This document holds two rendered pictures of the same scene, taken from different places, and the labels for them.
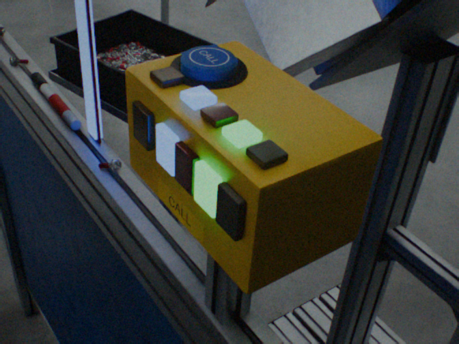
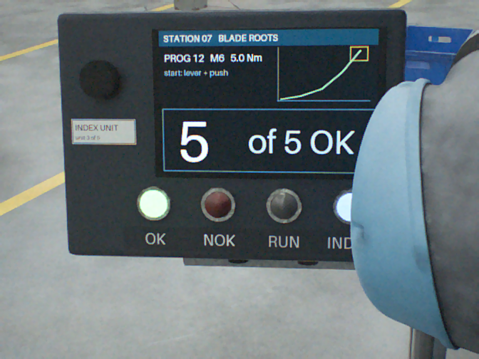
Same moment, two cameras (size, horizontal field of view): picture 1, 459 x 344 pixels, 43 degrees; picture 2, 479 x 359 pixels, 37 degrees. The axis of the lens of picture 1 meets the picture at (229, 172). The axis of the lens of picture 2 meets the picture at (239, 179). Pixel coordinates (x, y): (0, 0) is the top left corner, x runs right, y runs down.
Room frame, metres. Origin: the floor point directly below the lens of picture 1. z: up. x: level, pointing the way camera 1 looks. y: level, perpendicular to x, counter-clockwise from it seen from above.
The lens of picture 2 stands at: (0.72, 1.00, 1.36)
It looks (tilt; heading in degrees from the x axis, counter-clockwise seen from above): 25 degrees down; 315
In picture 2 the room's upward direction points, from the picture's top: 2 degrees counter-clockwise
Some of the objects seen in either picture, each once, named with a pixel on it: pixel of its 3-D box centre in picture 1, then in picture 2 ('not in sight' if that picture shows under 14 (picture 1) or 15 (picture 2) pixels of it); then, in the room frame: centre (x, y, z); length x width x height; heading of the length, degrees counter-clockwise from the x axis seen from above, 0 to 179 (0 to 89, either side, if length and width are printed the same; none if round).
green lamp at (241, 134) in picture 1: (242, 133); not in sight; (0.29, -0.01, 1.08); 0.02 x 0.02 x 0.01; 38
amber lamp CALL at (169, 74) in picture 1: (167, 77); not in sight; (0.35, 0.05, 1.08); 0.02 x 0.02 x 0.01; 38
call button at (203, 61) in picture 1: (208, 65); not in sight; (0.37, 0.02, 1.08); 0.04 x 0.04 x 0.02
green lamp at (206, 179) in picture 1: (207, 189); not in sight; (0.28, 0.01, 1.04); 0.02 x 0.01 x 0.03; 38
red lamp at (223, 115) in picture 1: (219, 115); not in sight; (0.31, 0.01, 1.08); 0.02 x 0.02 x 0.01; 38
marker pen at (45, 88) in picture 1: (54, 99); not in sight; (0.65, 0.23, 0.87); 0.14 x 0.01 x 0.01; 37
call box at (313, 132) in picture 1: (240, 160); not in sight; (0.34, -0.01, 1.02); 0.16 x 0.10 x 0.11; 38
